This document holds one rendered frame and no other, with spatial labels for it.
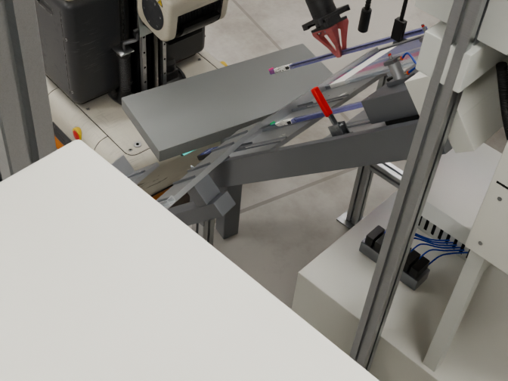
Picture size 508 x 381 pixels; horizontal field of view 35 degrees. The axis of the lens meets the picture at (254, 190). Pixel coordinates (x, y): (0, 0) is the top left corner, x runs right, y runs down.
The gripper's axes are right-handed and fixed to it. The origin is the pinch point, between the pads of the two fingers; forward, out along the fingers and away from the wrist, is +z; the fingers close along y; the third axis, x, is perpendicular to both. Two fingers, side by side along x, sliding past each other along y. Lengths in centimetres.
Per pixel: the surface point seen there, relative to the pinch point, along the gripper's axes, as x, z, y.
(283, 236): 80, 57, 20
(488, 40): -62, -1, -33
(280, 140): 5.9, 11.4, -21.1
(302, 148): -12.0, 10.7, -30.7
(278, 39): 137, 4, 100
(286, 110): 24.4, 9.9, -1.6
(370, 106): -29.8, 6.4, -26.8
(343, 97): 6.7, 10.7, 1.9
